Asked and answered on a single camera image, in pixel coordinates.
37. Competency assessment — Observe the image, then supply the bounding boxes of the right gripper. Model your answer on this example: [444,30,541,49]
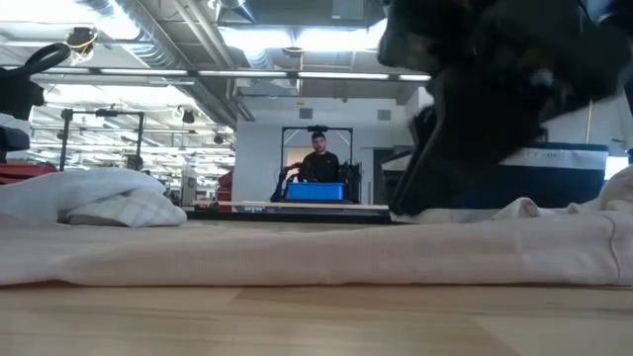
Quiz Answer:
[378,0,585,217]

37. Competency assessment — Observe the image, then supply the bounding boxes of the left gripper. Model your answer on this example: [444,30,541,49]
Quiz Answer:
[0,66,45,123]

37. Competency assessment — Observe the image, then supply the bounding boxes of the white beige-checked towel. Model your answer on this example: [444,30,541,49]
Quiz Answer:
[0,167,188,228]

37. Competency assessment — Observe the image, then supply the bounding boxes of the pink towel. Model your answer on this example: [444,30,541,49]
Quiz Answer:
[0,210,633,288]

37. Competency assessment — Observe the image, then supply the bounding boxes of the white red-checked towel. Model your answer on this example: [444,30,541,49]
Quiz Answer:
[492,165,633,223]

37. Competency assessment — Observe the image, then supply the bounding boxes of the navy fabric basket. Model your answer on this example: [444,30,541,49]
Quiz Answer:
[383,141,609,212]

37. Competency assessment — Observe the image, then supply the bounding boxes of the blue plastic bin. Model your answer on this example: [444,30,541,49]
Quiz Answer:
[285,181,346,202]

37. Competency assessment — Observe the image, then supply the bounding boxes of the wooden background table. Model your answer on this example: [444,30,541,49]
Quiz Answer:
[186,200,392,223]

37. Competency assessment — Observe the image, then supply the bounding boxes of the white background machine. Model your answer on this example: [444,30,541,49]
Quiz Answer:
[180,157,199,207]

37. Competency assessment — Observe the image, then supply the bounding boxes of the long ceiling light bar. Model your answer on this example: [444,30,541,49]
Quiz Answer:
[0,66,431,83]

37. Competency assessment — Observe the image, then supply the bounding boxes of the red cabinet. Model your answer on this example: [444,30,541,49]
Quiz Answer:
[217,170,233,202]

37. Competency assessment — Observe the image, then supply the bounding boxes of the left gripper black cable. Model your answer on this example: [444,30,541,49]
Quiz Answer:
[19,43,73,78]

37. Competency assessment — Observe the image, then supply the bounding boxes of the ceiling cable reel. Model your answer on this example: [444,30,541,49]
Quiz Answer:
[63,27,99,63]

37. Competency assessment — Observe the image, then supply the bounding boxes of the black gantry frame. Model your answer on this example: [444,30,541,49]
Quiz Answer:
[58,107,145,172]

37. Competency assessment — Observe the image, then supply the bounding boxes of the black station frame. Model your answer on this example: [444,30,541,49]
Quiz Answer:
[280,125,355,204]

